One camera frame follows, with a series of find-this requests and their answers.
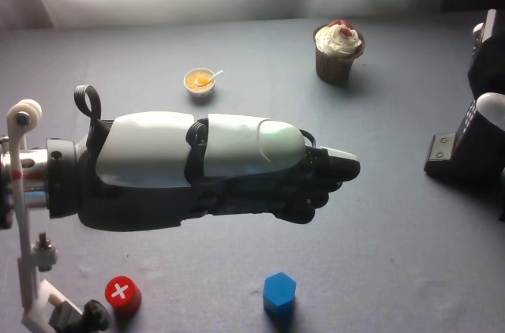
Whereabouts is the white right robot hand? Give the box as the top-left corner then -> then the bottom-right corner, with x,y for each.
471,21 -> 505,224

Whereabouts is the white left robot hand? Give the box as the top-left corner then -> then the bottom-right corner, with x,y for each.
76,110 -> 362,234

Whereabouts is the black box with antenna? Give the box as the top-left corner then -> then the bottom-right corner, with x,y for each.
423,8 -> 505,194

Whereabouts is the small bowl orange soup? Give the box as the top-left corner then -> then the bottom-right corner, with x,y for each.
182,67 -> 224,99

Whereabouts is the grey table cloth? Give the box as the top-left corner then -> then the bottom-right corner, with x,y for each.
0,16 -> 505,333

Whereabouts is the red cylinder block white cross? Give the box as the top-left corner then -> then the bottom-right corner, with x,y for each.
103,275 -> 144,316

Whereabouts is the toy cupcake white frosting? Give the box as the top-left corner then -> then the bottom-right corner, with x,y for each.
312,18 -> 366,85

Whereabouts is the blue hexagonal block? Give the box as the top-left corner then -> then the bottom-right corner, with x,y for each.
262,271 -> 297,318

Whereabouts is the black ribbon cable loop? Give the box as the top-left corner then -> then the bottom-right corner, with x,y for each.
73,84 -> 103,141

